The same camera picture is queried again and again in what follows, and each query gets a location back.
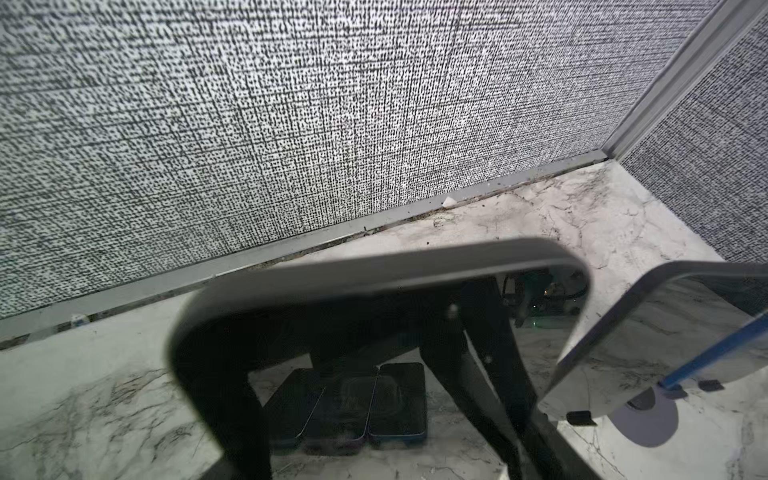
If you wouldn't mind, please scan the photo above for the black smartphone on grey stand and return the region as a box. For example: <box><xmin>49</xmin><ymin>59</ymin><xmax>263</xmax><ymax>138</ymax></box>
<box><xmin>538</xmin><ymin>261</ymin><xmax>767</xmax><ymax>424</ymax></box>

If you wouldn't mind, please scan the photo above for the teal-edged smartphone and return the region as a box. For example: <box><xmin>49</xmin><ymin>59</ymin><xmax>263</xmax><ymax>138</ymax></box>
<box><xmin>264</xmin><ymin>368</ymin><xmax>324</xmax><ymax>450</ymax></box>

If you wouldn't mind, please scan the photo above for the pink-edged smartphone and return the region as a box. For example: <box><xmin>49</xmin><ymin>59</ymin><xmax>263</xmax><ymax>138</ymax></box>
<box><xmin>303</xmin><ymin>367</ymin><xmax>378</xmax><ymax>456</ymax></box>

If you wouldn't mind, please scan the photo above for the blue-edged smartphone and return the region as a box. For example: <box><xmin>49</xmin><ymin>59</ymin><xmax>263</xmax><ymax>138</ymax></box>
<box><xmin>366</xmin><ymin>362</ymin><xmax>428</xmax><ymax>449</ymax></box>

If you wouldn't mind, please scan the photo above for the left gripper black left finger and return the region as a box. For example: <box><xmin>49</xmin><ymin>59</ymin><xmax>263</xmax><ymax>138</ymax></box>
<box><xmin>179</xmin><ymin>363</ymin><xmax>273</xmax><ymax>479</ymax></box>

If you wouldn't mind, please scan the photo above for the black smartphone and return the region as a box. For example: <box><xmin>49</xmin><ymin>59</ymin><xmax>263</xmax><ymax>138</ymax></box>
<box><xmin>538</xmin><ymin>261</ymin><xmax>767</xmax><ymax>424</ymax></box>
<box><xmin>166</xmin><ymin>236</ymin><xmax>594</xmax><ymax>480</ymax></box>

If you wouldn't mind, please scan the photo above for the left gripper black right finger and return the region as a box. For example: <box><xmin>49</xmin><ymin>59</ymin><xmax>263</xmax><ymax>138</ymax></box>
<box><xmin>419</xmin><ymin>281</ymin><xmax>597</xmax><ymax>479</ymax></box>

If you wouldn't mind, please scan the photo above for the dark grey round-base stand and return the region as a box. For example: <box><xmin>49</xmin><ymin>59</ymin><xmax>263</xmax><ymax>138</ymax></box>
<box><xmin>608</xmin><ymin>386</ymin><xmax>679</xmax><ymax>448</ymax></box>

